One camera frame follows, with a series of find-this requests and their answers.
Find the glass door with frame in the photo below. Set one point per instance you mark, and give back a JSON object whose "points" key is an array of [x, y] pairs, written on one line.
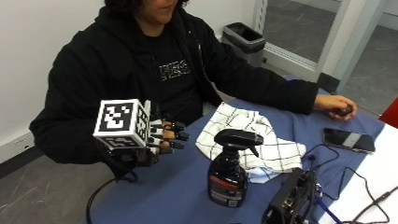
{"points": [[302, 31]]}

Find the the person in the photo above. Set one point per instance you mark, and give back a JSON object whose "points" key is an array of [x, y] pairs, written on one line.
{"points": [[104, 62]]}

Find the white wall outlet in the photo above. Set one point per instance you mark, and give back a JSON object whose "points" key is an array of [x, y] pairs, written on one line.
{"points": [[20, 143]]}

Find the black smartphone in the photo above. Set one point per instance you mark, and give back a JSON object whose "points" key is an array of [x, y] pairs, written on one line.
{"points": [[347, 140]]}

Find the white marker cube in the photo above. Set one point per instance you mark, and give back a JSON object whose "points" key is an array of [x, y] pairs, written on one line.
{"points": [[120, 121]]}

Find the white checked cloth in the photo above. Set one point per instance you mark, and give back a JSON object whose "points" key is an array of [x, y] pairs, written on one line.
{"points": [[253, 137]]}

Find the blue tablecloth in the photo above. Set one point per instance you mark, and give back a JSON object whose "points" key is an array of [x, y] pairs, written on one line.
{"points": [[173, 189]]}

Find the black electronics box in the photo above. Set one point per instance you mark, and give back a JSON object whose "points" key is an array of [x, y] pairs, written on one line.
{"points": [[290, 199]]}

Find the grey trash bin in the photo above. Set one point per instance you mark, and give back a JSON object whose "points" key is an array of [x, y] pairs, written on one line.
{"points": [[242, 42]]}

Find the black spray bottle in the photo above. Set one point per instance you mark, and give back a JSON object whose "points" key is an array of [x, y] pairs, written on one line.
{"points": [[230, 174]]}

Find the red chair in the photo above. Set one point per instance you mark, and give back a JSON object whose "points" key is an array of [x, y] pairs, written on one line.
{"points": [[390, 113]]}

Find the small black clicker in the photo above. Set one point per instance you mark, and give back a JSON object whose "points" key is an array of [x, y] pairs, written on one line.
{"points": [[345, 111]]}

